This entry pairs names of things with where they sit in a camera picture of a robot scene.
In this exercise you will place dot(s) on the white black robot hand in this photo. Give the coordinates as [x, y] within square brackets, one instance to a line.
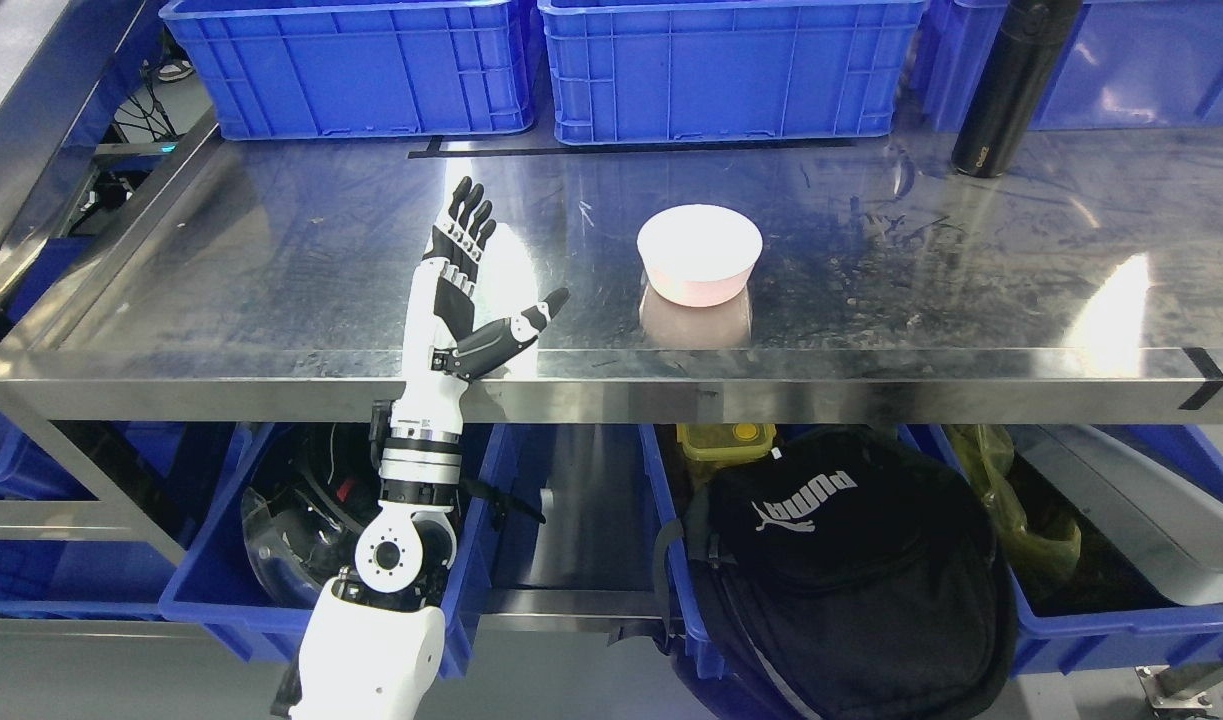
[443, 349]

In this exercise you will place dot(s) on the pink ikea bowl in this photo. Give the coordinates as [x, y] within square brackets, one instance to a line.
[699, 255]

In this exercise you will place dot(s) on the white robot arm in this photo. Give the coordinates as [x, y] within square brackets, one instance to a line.
[376, 634]

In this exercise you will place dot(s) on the blue crate top middle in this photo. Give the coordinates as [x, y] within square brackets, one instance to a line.
[725, 71]

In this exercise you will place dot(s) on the blue crate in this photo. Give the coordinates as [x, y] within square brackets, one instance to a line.
[725, 71]
[293, 70]
[1128, 64]

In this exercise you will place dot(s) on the yellow lid food container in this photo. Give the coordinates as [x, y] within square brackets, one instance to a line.
[733, 443]

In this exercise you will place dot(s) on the blue bin lower left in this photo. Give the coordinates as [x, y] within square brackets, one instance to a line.
[216, 586]

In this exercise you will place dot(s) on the blue bin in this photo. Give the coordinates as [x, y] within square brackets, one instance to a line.
[1170, 635]
[216, 586]

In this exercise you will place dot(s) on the blue crate top left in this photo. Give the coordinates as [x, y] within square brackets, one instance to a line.
[293, 70]

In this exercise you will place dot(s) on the black puma backpack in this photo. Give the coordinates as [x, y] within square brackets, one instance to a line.
[845, 575]

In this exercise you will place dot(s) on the yellow green plastic bag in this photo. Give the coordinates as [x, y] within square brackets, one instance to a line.
[1041, 540]

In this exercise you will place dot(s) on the black thermos bottle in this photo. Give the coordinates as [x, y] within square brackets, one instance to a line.
[1028, 43]

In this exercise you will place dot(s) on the blue bin lower right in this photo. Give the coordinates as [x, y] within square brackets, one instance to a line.
[1170, 635]

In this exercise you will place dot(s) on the blue crate top right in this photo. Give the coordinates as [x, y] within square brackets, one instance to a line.
[1128, 64]

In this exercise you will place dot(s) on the stainless steel table frame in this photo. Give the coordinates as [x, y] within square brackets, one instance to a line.
[252, 281]

